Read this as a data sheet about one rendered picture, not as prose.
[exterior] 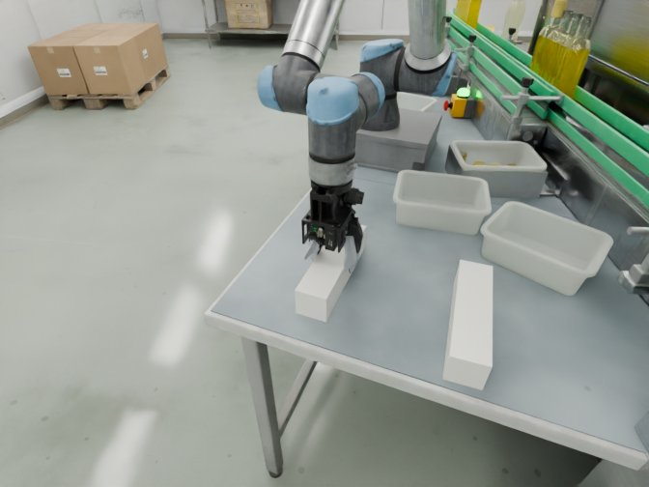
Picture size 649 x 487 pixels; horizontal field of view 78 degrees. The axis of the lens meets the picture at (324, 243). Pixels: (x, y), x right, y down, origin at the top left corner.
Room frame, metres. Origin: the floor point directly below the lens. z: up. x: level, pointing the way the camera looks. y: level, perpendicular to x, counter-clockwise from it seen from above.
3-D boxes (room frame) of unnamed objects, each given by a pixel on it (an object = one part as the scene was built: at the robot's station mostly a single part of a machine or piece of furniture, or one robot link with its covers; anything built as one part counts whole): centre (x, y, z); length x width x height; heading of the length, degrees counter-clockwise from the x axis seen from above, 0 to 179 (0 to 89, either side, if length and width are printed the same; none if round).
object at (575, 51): (1.23, -0.71, 0.99); 0.06 x 0.06 x 0.21; 87
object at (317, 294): (0.61, -0.02, 0.78); 0.24 x 0.06 x 0.06; 158
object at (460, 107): (1.56, -0.53, 0.79); 0.07 x 0.07 x 0.07; 87
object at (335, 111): (0.60, -0.01, 1.09); 0.09 x 0.08 x 0.11; 154
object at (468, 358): (0.48, -0.26, 0.78); 0.24 x 0.06 x 0.06; 161
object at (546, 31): (1.40, -0.72, 0.99); 0.06 x 0.06 x 0.21; 86
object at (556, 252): (0.67, -0.46, 0.78); 0.22 x 0.17 x 0.09; 48
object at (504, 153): (1.02, -0.47, 0.80); 0.22 x 0.17 x 0.09; 87
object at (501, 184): (1.02, -0.50, 0.79); 0.27 x 0.17 x 0.08; 87
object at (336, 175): (0.59, -0.01, 1.01); 0.08 x 0.08 x 0.05
